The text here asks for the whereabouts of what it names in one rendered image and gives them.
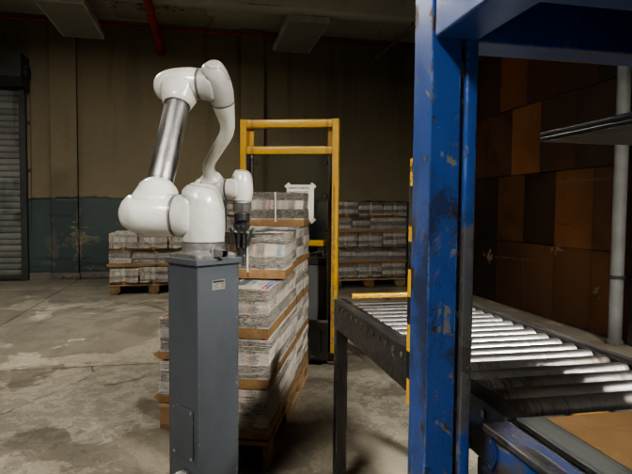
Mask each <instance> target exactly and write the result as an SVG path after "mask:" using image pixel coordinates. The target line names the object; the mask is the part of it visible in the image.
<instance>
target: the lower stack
mask: <svg viewBox="0 0 632 474"><path fill-rule="evenodd" d="M159 320H160V325H159V326H160V330H159V331H160V337H159V339H160V341H161V343H160V345H161V348H160V350H161V351H160V352H169V321H168V317H163V316H162V317H161V318H159ZM160 373H161V375H160V376H161V378H160V379H161V381H160V382H159V383H160V385H159V387H160V388H159V389H160V390H159V392H160V395H168V396H169V359H163V360H162V361H161V363H160ZM160 429H169V403H160Z"/></svg>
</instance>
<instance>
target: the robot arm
mask: <svg viewBox="0 0 632 474"><path fill-rule="evenodd" d="M153 88H154V92H155V94H156V96H157V97H158V98H159V99H160V100H162V102H163V105H164V109H163V113H162V116H161V121H160V125H159V129H158V134H157V138H156V143H155V147H154V151H153V155H152V159H151V163H150V171H149V175H148V177H147V178H146V179H145V180H144V181H142V182H140V183H139V184H138V186H137V187H136V189H135V190H134V192H133V194H132V195H129V196H127V197H126V198H125V199H124V200H122V201H121V203H120V205H119V208H118V219H119V222H120V224H121V225H122V226H123V227H124V228H126V229H128V230H129V231H131V232H133V233H136V234H139V235H144V236H151V237H169V236H178V237H182V250H181V251H178V252H173V253H170V257H174V258H184V259H191V260H208V259H221V258H235V257H236V253H233V252H229V251H227V250H225V227H226V219H225V207H224V202H223V199H231V200H233V212H234V213H235V214H234V224H233V226H232V227H230V228H229V231H230V233H231V237H232V241H233V245H234V246H235V247H237V248H238V249H237V251H238V252H237V254H238V255H239V257H242V262H244V255H245V249H246V248H247V247H249V246H250V242H251V238H252V234H253V231H254V230H255V228H253V227H251V225H250V222H249V220H250V214H249V213H251V199H252V197H253V181H252V176H251V173H250V172H249V171H247V170H243V169H238V170H235V171H234V173H233V174H232V179H223V177H222V176H221V175H220V173H218V172H216V171H215V169H214V166H215V163H216V162H217V160H218V159H219V157H220V156H221V154H222V153H223V151H224V150H225V149H226V147H227V146H228V144H229V142H230V140H231V139H232V137H233V134H234V129H235V114H234V92H233V87H232V83H231V80H230V77H229V73H228V71H227V70H226V68H225V66H224V65H223V64H222V63H221V62H220V61H218V60H210V61H208V62H206V63H204V64H203V65H202V68H174V69H169V70H165V71H162V72H160V73H158V74H157V75H156V77H155V78H154V82H153ZM197 101H208V102H211V104H212V107H213V110H214V112H215V114H216V116H217V118H218V121H219V124H220V132H219V135H218V137H217V138H216V139H215V141H214V143H213V145H212V147H211V149H210V150H209V152H208V154H207V156H206V158H205V160H204V162H203V168H202V171H203V175H202V176H201V177H200V179H198V180H196V181H195V182H191V183H190V184H188V185H186V186H185V187H184V188H183V189H182V193H181V194H180V195H179V192H178V190H177V188H176V186H175V185H174V181H175V176H176V171H177V166H178V162H179V158H180V153H181V148H182V140H183V135H184V130H185V126H186V121H187V117H188V112H189V111H190V110H191V109H192V108H193V106H194V105H195V104H196V103H197ZM234 228H235V229H236V230H237V242H236V238H235V233H234ZM248 229H249V230H250V232H249V235H248V239H247V242H246V232H247V230H248ZM241 233H243V247H241Z"/></svg>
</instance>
